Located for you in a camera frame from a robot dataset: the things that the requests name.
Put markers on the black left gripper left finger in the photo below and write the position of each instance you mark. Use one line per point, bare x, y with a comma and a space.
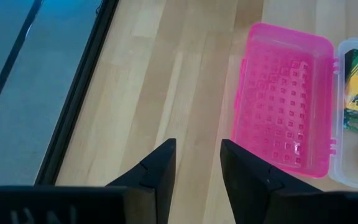
141, 193

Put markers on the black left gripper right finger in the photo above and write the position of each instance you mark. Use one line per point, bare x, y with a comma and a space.
259, 193

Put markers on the clear pencil box pink lid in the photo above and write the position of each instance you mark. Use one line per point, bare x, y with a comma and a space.
284, 102

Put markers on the black aluminium table frame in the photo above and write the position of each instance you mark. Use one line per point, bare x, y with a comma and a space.
82, 87

